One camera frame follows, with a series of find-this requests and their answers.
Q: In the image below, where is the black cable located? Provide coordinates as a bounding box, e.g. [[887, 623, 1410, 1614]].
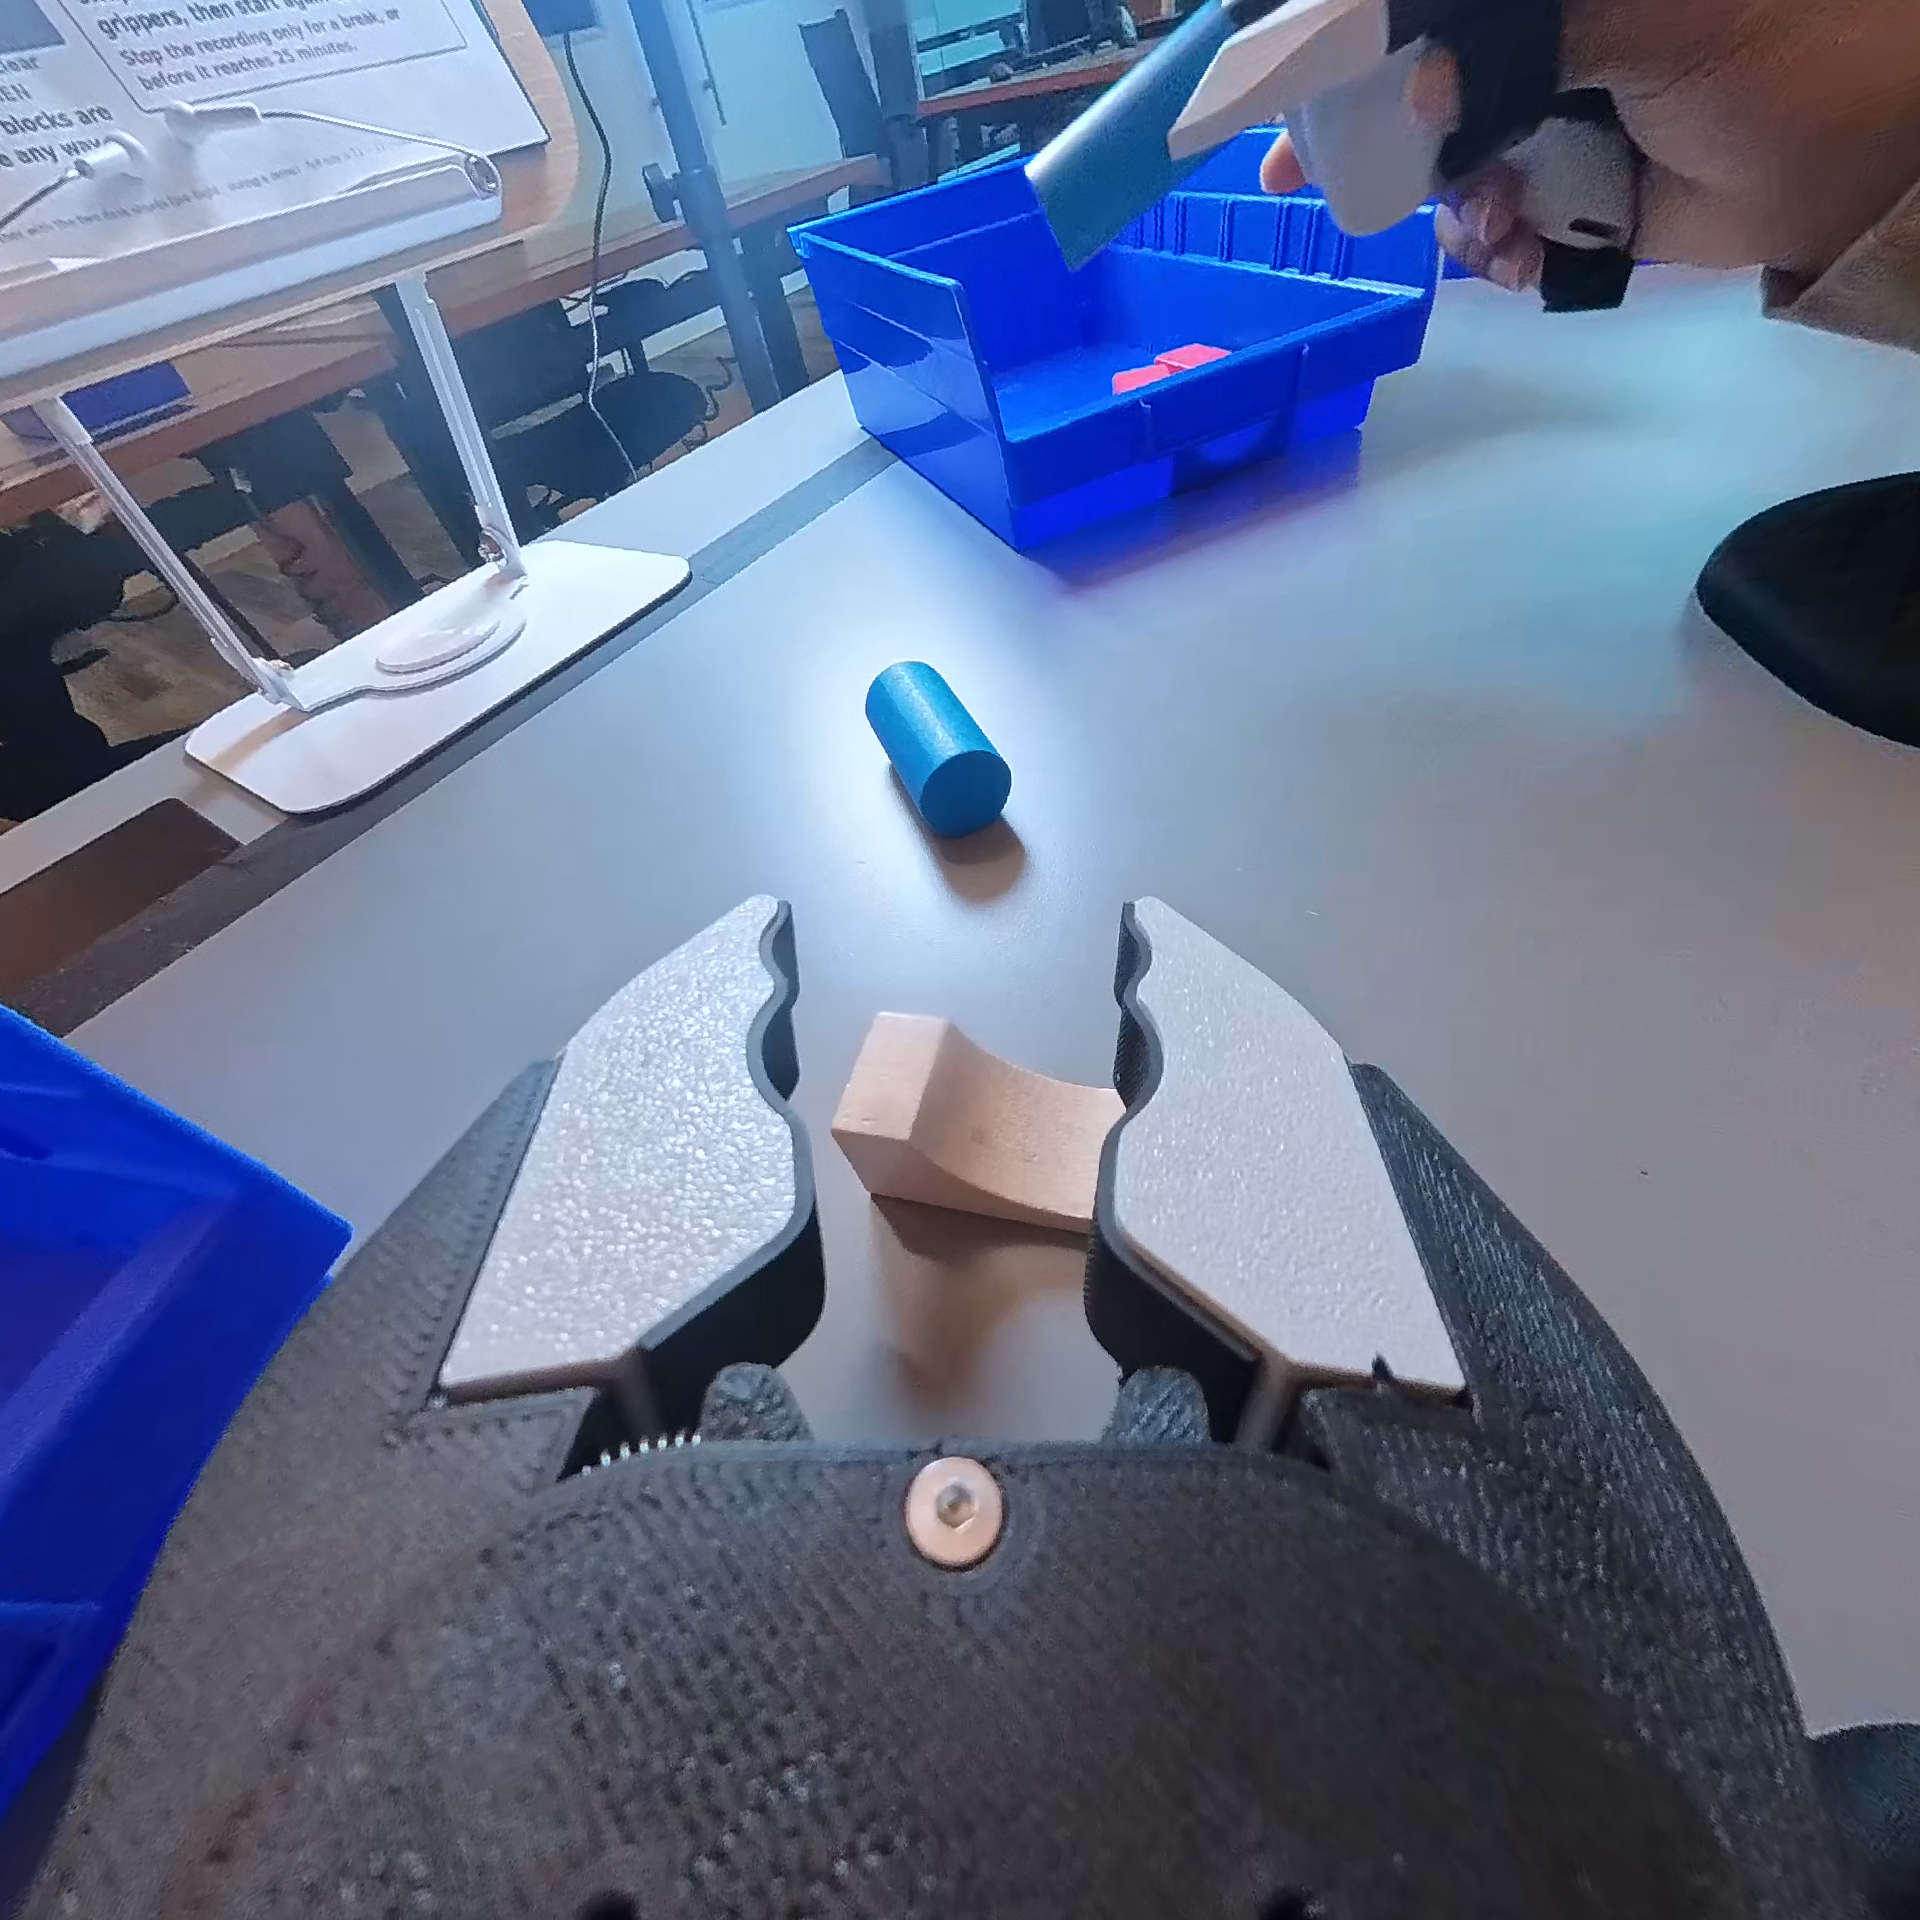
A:
[[575, 30, 643, 484]]

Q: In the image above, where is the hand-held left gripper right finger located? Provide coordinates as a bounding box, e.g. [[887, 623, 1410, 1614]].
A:
[[1085, 894, 1472, 1448]]

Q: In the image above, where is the printed instruction sheet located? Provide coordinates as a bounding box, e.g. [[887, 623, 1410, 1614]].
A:
[[0, 0, 556, 277]]

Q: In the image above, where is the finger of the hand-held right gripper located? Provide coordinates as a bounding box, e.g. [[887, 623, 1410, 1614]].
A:
[[1161, 0, 1362, 164]]

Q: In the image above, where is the natural wooden arch block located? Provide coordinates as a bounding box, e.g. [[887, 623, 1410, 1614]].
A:
[[828, 1012, 1128, 1234]]

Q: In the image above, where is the black office chair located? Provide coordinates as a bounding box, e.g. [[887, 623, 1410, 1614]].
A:
[[796, 5, 932, 164], [481, 277, 715, 504]]

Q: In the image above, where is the white document stand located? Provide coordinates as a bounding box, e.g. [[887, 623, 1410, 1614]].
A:
[[0, 96, 696, 820]]

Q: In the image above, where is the brown wooden table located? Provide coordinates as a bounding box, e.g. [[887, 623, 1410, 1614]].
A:
[[909, 37, 1190, 165], [0, 150, 895, 634]]

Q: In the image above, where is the small blue box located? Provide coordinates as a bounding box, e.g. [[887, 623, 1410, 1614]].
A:
[[53, 363, 192, 441]]

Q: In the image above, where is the dark desk cable flap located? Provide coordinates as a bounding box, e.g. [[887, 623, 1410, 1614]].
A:
[[0, 800, 249, 994]]

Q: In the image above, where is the black padded armrest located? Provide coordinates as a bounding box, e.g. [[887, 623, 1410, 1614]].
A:
[[1806, 1721, 1920, 1920], [1694, 474, 1920, 742]]

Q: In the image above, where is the person's right forearm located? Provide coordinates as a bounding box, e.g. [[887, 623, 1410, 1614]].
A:
[[1757, 209, 1920, 354]]

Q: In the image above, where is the blue plastic bin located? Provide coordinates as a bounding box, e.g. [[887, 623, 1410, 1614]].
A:
[[787, 128, 1447, 551], [0, 1002, 352, 1920]]

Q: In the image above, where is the person's right hand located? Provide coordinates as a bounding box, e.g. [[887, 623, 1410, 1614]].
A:
[[1435, 0, 1920, 290]]

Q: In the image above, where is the blue wooden cylinder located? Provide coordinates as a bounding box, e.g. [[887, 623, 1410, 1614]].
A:
[[1024, 0, 1252, 273], [864, 660, 1016, 834]]

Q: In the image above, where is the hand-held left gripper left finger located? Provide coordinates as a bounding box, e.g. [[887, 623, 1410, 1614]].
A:
[[434, 894, 826, 1454]]

